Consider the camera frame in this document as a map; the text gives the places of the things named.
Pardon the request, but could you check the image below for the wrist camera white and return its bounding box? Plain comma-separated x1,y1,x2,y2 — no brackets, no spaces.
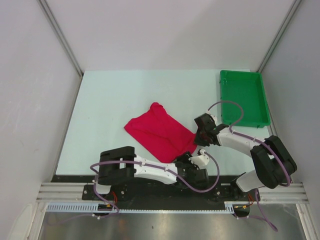
188,148,210,169
205,109,218,123

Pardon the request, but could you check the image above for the right aluminium corner post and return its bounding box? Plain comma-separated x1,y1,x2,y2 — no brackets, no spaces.
256,0,304,74

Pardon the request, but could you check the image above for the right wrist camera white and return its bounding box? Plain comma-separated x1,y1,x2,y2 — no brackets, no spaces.
205,109,218,123

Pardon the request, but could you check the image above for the green plastic tray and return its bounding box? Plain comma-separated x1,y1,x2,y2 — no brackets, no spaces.
220,70,271,128

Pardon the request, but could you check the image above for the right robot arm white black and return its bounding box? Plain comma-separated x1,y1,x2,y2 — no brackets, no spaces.
194,113,297,201

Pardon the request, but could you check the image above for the slotted cable duct grey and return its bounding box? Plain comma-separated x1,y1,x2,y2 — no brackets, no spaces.
46,202,235,214

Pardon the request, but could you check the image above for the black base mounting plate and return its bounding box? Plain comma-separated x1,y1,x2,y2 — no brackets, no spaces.
51,175,276,203

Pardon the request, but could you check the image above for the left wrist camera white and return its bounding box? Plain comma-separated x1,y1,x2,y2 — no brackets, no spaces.
188,148,210,169

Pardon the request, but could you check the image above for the aluminium frame rail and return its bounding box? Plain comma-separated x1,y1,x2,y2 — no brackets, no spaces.
36,182,309,204

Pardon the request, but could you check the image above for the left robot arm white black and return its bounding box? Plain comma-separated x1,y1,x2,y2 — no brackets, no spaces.
90,146,210,200

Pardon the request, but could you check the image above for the aluminium corner post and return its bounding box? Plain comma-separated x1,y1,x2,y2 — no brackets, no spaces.
36,0,84,79
256,0,304,74

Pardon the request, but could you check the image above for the red t-shirt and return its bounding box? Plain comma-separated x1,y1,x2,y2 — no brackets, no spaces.
124,102,197,163

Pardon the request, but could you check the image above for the left aluminium corner post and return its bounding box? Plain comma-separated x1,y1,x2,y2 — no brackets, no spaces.
36,0,84,79

